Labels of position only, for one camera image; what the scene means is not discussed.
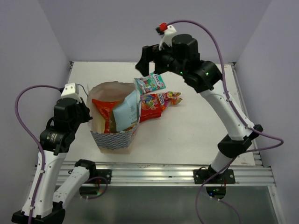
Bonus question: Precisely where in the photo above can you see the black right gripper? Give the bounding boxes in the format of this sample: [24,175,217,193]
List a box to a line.
[135,42,185,77]

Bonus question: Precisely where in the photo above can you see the red chips bag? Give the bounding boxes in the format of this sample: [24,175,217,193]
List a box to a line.
[92,99,120,133]

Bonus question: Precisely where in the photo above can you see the blue cassava chips bag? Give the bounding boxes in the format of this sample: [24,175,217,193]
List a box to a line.
[113,90,138,132]

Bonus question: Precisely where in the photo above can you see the white paper bag blue handles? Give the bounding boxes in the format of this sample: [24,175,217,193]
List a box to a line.
[86,81,141,154]

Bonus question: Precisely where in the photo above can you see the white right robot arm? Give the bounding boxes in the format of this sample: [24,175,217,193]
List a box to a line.
[135,34,263,183]

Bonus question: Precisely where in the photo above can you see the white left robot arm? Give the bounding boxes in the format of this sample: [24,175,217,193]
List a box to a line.
[11,98,97,224]

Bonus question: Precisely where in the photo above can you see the green candy packet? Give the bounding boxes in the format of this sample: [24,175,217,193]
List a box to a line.
[134,73,166,95]

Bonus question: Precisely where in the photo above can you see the colourful twisted candy packet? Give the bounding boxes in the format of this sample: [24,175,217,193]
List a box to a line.
[156,91,183,111]

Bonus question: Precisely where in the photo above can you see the red fruit candy packet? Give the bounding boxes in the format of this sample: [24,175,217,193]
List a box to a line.
[140,94,162,123]

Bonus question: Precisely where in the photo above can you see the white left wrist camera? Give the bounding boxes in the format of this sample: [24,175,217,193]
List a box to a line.
[61,83,79,100]

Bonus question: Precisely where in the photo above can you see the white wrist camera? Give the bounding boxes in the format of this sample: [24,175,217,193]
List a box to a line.
[61,83,79,100]
[156,22,177,51]

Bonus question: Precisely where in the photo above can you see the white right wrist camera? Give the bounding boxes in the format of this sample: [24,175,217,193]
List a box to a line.
[156,22,177,51]

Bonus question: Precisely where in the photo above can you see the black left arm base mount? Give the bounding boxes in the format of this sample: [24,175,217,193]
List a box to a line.
[79,169,112,200]

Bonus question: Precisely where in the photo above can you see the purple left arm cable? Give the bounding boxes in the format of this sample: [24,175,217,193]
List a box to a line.
[15,85,64,224]

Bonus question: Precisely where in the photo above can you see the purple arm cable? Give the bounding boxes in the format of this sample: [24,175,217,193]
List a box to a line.
[167,20,285,224]
[15,85,64,224]

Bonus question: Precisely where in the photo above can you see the aluminium table edge rail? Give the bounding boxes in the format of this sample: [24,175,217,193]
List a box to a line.
[225,63,263,167]

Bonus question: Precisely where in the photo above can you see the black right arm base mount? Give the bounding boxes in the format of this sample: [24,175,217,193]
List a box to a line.
[193,166,236,199]

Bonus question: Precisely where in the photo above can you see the aluminium front mounting rail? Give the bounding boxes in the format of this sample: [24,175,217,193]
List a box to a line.
[55,161,274,187]

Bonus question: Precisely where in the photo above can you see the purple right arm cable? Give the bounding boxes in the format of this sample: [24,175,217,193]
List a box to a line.
[167,20,285,224]

